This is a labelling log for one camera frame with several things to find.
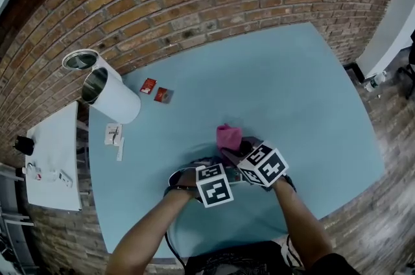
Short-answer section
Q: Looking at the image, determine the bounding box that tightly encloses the small white printed card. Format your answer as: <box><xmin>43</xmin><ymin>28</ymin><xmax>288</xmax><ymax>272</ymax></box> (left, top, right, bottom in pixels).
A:
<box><xmin>104</xmin><ymin>123</ymin><xmax>124</xmax><ymax>147</ymax></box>

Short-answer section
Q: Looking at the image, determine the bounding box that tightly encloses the white metal rack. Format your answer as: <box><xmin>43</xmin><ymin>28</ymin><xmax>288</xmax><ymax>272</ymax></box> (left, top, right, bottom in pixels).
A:
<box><xmin>0</xmin><ymin>162</ymin><xmax>36</xmax><ymax>272</ymax></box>

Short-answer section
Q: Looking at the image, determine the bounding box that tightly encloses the clear plastic water bottle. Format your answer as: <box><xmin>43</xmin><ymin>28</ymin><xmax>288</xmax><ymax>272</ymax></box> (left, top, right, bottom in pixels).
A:
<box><xmin>364</xmin><ymin>69</ymin><xmax>388</xmax><ymax>93</ymax></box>

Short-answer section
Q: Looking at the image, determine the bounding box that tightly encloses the white power strip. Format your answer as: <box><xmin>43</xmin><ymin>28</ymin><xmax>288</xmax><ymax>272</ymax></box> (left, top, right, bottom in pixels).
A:
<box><xmin>57</xmin><ymin>170</ymin><xmax>74</xmax><ymax>189</ymax></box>

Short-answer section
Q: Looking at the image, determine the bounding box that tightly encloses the round steel bin lid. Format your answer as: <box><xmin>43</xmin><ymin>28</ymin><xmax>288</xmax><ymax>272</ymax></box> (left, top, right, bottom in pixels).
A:
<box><xmin>62</xmin><ymin>49</ymin><xmax>99</xmax><ymax>72</ymax></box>

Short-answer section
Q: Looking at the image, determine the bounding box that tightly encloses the person's right forearm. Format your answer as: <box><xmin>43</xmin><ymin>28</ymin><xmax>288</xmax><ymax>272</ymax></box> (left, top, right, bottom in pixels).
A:
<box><xmin>271</xmin><ymin>180</ymin><xmax>334</xmax><ymax>269</ymax></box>

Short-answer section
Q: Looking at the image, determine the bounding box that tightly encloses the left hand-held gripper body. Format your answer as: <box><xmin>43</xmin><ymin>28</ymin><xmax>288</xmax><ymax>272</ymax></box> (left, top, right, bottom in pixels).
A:
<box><xmin>167</xmin><ymin>163</ymin><xmax>235</xmax><ymax>209</ymax></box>

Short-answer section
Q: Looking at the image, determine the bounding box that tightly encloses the black wrist strap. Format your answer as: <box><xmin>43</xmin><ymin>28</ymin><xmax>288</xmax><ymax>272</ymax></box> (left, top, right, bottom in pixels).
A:
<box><xmin>163</xmin><ymin>184</ymin><xmax>199</xmax><ymax>200</ymax></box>

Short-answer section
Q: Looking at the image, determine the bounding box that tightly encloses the pink cloth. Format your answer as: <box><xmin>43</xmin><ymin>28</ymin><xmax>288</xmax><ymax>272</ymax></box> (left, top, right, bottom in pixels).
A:
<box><xmin>216</xmin><ymin>124</ymin><xmax>243</xmax><ymax>153</ymax></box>

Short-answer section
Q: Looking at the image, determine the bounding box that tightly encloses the person's black printed shirt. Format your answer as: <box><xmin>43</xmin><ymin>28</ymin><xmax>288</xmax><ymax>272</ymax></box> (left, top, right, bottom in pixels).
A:
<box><xmin>185</xmin><ymin>239</ymin><xmax>361</xmax><ymax>275</ymax></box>

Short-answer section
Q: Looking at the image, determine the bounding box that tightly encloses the person's left hand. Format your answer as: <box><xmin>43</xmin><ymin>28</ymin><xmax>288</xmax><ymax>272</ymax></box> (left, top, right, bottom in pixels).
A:
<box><xmin>176</xmin><ymin>174</ymin><xmax>200</xmax><ymax>195</ymax></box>

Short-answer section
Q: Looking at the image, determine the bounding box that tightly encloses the clear plastic wrapper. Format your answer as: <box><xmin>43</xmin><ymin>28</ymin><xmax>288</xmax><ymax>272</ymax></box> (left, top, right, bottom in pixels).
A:
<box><xmin>41</xmin><ymin>169</ymin><xmax>60</xmax><ymax>184</ymax></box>

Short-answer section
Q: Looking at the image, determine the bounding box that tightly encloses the red packet with grey edge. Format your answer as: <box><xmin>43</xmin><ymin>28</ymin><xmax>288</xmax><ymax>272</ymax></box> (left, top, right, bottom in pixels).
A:
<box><xmin>153</xmin><ymin>86</ymin><xmax>175</xmax><ymax>105</ymax></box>

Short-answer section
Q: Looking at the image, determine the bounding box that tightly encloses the person's left forearm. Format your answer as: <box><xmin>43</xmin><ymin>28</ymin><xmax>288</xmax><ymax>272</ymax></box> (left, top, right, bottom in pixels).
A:
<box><xmin>106</xmin><ymin>191</ymin><xmax>193</xmax><ymax>275</ymax></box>

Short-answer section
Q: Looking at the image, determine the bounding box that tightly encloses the plain red packet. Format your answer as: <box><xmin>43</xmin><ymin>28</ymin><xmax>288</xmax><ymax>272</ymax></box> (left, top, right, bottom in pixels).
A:
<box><xmin>139</xmin><ymin>77</ymin><xmax>158</xmax><ymax>95</ymax></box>

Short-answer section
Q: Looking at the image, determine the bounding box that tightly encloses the black cord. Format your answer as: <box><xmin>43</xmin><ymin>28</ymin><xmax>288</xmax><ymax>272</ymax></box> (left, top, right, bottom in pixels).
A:
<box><xmin>163</xmin><ymin>230</ymin><xmax>188</xmax><ymax>272</ymax></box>

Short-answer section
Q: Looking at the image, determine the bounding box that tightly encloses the narrow white paper strip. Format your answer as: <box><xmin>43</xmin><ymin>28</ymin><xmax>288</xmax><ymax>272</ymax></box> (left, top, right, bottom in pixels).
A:
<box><xmin>115</xmin><ymin>136</ymin><xmax>126</xmax><ymax>162</ymax></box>

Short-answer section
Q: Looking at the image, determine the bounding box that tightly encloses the black pouch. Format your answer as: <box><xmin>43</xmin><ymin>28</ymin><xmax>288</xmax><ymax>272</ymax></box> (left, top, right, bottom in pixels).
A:
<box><xmin>12</xmin><ymin>135</ymin><xmax>35</xmax><ymax>157</ymax></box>

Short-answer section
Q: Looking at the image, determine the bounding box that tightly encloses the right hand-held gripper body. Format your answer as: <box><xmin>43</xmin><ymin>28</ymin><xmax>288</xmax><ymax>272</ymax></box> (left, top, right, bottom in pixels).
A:
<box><xmin>219</xmin><ymin>136</ymin><xmax>298</xmax><ymax>193</ymax></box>

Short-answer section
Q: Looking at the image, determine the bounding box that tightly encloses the white cylindrical trash bin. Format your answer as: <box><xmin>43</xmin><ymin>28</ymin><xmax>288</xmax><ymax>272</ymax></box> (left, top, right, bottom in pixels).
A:
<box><xmin>80</xmin><ymin>66</ymin><xmax>142</xmax><ymax>125</ymax></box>

